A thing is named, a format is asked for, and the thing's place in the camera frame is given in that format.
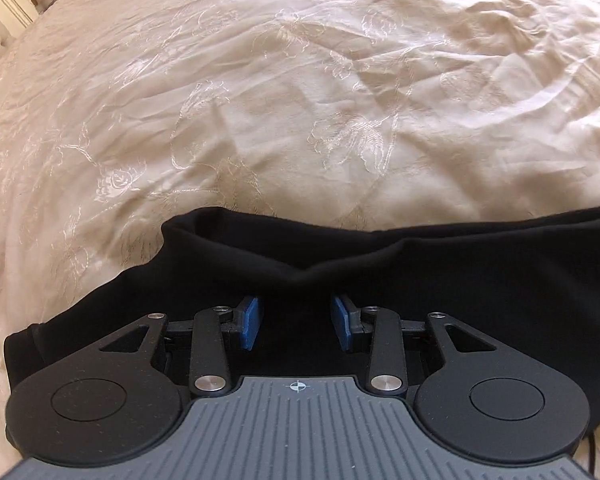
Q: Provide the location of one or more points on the cream embroidered bedspread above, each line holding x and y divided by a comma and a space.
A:
117, 115

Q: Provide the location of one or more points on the black pants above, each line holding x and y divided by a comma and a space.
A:
534, 285

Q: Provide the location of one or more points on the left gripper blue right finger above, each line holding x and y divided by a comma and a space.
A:
353, 325

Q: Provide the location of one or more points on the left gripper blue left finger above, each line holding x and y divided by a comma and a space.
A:
242, 323

